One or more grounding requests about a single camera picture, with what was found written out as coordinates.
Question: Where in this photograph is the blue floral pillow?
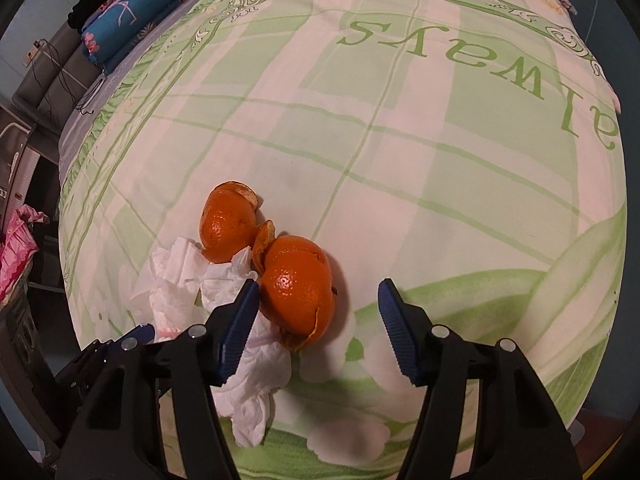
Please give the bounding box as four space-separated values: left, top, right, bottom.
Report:
80 0 182 66

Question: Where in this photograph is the white tissue paper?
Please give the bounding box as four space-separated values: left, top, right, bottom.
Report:
125 237 296 448

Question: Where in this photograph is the black cable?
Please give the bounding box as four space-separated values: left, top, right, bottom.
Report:
30 39 103 117

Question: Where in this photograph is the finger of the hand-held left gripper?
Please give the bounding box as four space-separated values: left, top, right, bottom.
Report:
54 324 157 411

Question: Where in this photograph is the small orange peel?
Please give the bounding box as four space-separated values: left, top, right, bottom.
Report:
199 181 261 264

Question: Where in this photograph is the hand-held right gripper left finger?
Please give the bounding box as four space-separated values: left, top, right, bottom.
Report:
55 279 260 480

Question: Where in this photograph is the large orange peel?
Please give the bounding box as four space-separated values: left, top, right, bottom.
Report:
251 220 337 352

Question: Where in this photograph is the grey padded headboard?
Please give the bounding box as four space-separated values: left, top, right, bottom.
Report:
12 25 103 128

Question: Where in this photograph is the green floral printed blanket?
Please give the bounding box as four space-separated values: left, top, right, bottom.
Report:
57 0 628 480

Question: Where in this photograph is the dark cabinet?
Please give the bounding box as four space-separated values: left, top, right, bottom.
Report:
0 105 62 221

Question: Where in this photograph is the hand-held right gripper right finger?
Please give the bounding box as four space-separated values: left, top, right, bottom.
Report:
377 279 583 480

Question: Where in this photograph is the pink cloth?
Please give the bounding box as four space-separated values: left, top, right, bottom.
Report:
0 207 49 302

